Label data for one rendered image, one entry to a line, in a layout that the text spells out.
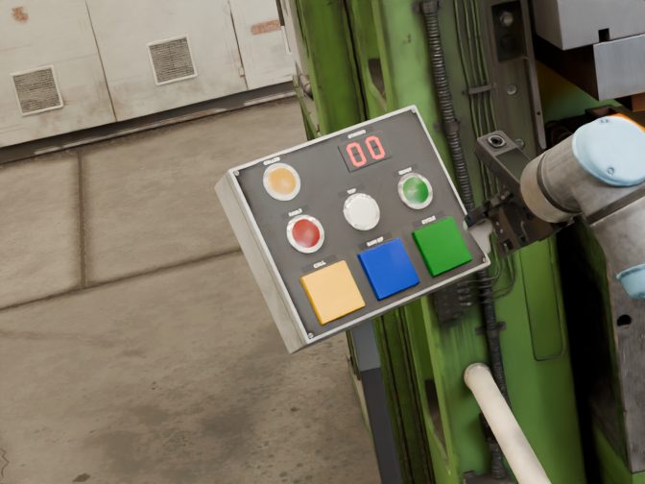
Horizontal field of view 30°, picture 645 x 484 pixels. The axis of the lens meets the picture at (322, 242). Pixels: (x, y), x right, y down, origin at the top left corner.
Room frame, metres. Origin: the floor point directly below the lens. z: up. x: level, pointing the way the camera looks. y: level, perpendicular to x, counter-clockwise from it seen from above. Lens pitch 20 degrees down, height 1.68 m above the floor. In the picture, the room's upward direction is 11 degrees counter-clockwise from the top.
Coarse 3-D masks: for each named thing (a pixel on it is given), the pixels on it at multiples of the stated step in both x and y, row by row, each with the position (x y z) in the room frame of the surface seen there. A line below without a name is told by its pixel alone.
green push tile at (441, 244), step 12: (432, 228) 1.72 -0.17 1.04; (444, 228) 1.73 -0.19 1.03; (456, 228) 1.73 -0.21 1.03; (420, 240) 1.70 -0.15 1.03; (432, 240) 1.71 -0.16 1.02; (444, 240) 1.71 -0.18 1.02; (456, 240) 1.72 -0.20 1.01; (420, 252) 1.70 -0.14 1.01; (432, 252) 1.70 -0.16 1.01; (444, 252) 1.70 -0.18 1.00; (456, 252) 1.71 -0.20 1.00; (468, 252) 1.71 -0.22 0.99; (432, 264) 1.68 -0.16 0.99; (444, 264) 1.69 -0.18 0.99; (456, 264) 1.70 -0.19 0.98; (432, 276) 1.68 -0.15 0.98
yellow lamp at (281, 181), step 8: (280, 168) 1.71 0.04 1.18; (272, 176) 1.70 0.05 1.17; (280, 176) 1.70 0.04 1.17; (288, 176) 1.71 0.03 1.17; (272, 184) 1.69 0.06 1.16; (280, 184) 1.69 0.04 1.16; (288, 184) 1.70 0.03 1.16; (296, 184) 1.70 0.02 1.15; (280, 192) 1.69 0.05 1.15; (288, 192) 1.69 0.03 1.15
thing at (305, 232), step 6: (300, 222) 1.67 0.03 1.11; (306, 222) 1.67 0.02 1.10; (312, 222) 1.67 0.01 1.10; (294, 228) 1.66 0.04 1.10; (300, 228) 1.66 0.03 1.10; (306, 228) 1.66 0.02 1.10; (312, 228) 1.67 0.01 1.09; (318, 228) 1.67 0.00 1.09; (294, 234) 1.65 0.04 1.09; (300, 234) 1.66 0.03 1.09; (306, 234) 1.66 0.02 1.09; (312, 234) 1.66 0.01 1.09; (318, 234) 1.66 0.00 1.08; (300, 240) 1.65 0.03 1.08; (306, 240) 1.65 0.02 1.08; (312, 240) 1.66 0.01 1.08; (318, 240) 1.66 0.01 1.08; (300, 246) 1.65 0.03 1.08; (306, 246) 1.65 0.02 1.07; (312, 246) 1.65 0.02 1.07
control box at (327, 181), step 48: (336, 144) 1.76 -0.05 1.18; (384, 144) 1.78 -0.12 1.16; (432, 144) 1.81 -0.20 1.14; (240, 192) 1.67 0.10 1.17; (336, 192) 1.72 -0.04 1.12; (384, 192) 1.74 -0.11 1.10; (432, 192) 1.76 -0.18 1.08; (240, 240) 1.70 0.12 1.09; (288, 240) 1.65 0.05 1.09; (336, 240) 1.67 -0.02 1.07; (384, 240) 1.69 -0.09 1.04; (288, 288) 1.61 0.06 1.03; (432, 288) 1.67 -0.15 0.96; (288, 336) 1.62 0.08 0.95
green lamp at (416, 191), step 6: (408, 180) 1.76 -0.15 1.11; (414, 180) 1.76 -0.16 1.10; (420, 180) 1.77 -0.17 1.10; (408, 186) 1.75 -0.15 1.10; (414, 186) 1.76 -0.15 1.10; (420, 186) 1.76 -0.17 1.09; (426, 186) 1.76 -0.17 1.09; (408, 192) 1.75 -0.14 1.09; (414, 192) 1.75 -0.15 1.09; (420, 192) 1.75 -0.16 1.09; (426, 192) 1.76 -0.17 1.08; (408, 198) 1.74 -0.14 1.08; (414, 198) 1.74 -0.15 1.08; (420, 198) 1.75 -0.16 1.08; (426, 198) 1.75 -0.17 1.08
